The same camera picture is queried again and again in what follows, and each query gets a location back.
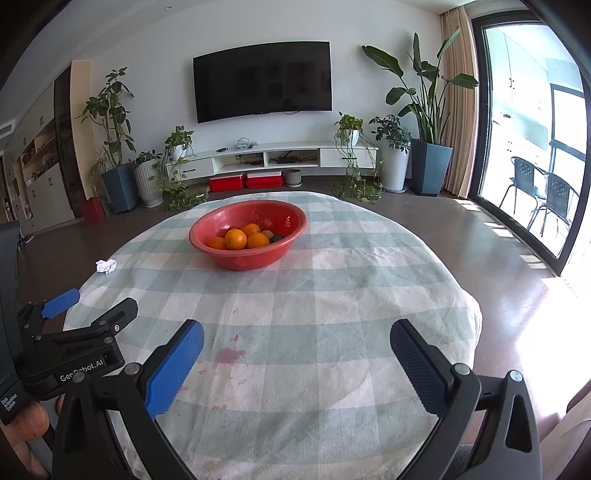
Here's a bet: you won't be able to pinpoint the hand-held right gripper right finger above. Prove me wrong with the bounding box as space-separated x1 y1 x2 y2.
390 318 542 480

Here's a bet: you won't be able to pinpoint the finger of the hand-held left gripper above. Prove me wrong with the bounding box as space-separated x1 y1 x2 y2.
32 298 139 358
16 287 81 342

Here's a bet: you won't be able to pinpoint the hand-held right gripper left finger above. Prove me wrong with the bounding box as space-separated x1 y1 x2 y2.
51 318 205 480

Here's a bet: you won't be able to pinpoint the red plastic colander bowl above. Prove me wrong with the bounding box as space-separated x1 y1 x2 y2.
189 200 308 271

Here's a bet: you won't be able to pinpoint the person's left hand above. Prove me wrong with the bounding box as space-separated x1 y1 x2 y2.
2 402 49 478

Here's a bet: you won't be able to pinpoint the green checked tablecloth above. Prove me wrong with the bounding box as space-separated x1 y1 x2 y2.
62 191 483 480

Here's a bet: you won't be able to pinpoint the red container on floor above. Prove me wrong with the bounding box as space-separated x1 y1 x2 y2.
83 197 107 224

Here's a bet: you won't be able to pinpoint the small-leaf tree in blue pot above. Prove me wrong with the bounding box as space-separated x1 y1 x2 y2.
81 68 140 214

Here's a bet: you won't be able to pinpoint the plant in ribbed white pot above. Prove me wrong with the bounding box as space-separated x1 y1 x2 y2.
134 150 164 208

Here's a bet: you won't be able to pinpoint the beige upholstered seat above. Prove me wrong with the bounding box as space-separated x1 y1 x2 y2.
538 369 591 480

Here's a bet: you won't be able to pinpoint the trailing pothos in white pot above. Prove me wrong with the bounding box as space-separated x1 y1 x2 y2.
333 112 384 204
154 126 208 210

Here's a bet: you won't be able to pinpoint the broad-leaf plant blue square pot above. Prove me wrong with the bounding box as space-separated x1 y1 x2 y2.
361 27 480 197

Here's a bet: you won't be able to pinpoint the bushy plant tall white pot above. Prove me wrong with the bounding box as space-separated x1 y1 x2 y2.
369 114 413 193

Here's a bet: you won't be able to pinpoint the black balcony chair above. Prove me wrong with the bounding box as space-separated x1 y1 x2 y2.
529 172 580 238
499 156 548 213

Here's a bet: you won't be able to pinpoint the white television cabinet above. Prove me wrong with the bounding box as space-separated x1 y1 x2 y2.
166 141 379 183

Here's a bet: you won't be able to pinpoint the beige curtain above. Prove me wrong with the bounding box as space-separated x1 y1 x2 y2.
438 7 483 199

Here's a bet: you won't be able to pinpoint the white wall shelf unit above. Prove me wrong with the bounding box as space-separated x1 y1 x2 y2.
0 97 77 236

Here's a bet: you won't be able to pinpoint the black sliding door frame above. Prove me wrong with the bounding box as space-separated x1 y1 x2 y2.
468 9 591 278

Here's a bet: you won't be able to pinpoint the black wall television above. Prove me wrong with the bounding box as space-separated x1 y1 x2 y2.
192 41 332 124

